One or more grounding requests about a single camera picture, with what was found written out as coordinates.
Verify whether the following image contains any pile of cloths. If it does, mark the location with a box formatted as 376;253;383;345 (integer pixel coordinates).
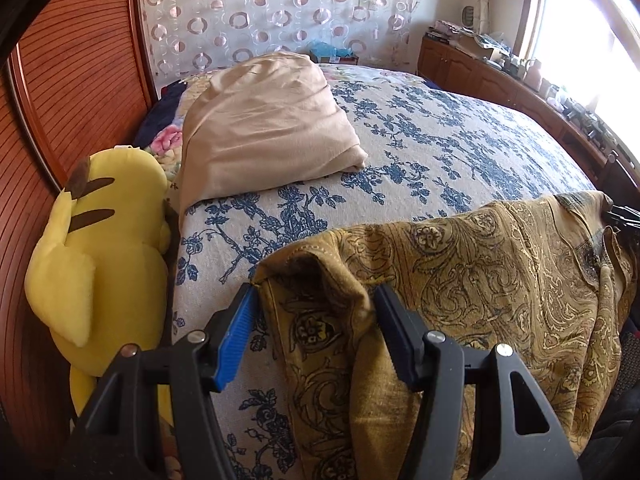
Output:
425;20;511;61

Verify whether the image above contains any sheer circle-patterned curtain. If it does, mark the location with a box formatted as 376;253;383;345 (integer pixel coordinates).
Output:
135;0;428;81

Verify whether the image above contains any golden patterned garment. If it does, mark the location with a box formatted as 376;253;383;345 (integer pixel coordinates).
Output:
255;192;633;480

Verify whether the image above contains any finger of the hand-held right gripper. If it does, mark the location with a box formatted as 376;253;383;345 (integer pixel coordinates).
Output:
607;205;640;233

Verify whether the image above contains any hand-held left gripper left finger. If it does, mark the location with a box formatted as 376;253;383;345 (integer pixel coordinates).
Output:
70;282;261;480

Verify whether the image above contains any dark blue blanket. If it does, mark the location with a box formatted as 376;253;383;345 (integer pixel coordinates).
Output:
132;77;193;151

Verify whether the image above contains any blue tissue box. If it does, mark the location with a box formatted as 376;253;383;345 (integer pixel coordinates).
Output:
306;40;360;65

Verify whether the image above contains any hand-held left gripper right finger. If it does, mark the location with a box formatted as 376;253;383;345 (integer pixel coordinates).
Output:
372;284;583;480

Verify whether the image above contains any window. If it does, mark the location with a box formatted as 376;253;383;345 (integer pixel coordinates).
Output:
520;0;640;131

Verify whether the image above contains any wooden slatted wardrobe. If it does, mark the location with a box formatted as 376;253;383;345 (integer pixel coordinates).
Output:
0;0;161;461

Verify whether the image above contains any beige pillow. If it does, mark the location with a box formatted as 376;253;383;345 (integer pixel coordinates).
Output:
177;52;368;213

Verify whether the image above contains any yellow plush toy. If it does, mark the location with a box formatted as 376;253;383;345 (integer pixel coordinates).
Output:
25;145;176;428

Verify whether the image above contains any wooden side cabinet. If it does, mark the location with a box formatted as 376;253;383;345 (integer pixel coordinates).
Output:
417;35;640;211

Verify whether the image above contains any black metal gadget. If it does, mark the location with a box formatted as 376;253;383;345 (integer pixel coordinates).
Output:
575;105;621;156

